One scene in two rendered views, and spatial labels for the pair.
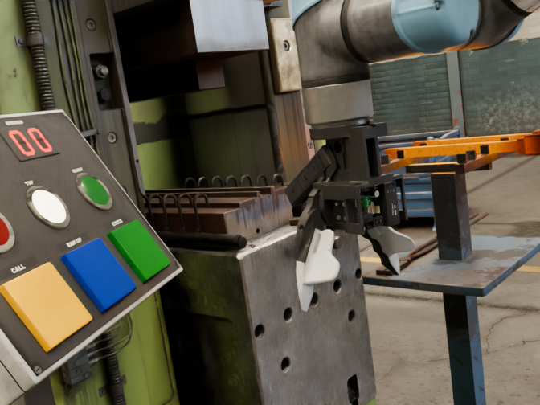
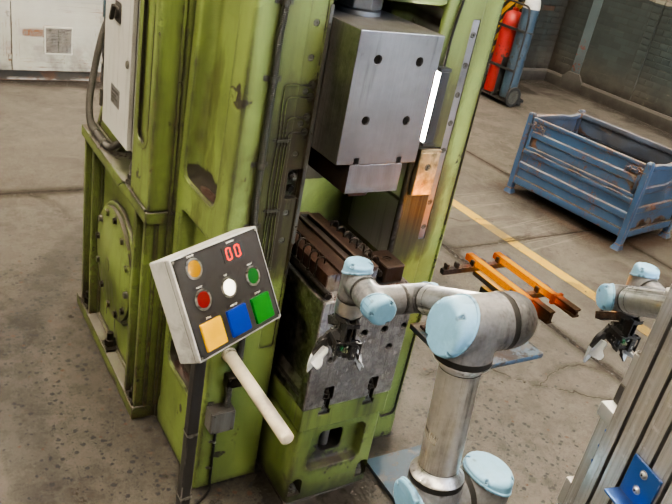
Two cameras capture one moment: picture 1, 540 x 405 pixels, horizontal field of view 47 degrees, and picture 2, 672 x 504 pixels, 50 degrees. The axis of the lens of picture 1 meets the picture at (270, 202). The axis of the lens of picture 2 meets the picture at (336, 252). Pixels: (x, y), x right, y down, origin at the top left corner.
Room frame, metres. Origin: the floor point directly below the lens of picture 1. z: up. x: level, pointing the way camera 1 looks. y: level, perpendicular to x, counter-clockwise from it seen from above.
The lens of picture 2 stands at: (-0.89, -0.40, 2.10)
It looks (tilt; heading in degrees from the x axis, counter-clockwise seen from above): 27 degrees down; 13
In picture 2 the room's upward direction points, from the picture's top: 11 degrees clockwise
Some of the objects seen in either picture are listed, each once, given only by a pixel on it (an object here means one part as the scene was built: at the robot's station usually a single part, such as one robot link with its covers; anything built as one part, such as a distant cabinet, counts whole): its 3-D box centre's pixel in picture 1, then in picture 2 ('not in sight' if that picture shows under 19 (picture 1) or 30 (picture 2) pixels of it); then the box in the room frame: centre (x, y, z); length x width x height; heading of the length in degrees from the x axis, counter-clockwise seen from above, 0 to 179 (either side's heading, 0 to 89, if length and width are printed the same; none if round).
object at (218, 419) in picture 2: not in sight; (219, 416); (1.00, 0.35, 0.36); 0.09 x 0.07 x 0.12; 139
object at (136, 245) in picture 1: (137, 251); (261, 307); (0.78, 0.18, 1.01); 0.07 x 0.05 x 0.07; 164
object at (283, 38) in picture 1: (284, 55); (424, 172); (1.52, -0.09, 1.27); 0.09 x 0.02 x 0.17; 139
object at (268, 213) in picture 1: (187, 212); (321, 248); (1.33, 0.18, 0.96); 0.42 x 0.20 x 0.09; 49
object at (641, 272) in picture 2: not in sight; (641, 283); (1.20, -0.83, 1.23); 0.09 x 0.08 x 0.11; 27
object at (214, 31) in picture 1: (159, 43); (339, 153); (1.33, 0.18, 1.32); 0.42 x 0.20 x 0.10; 49
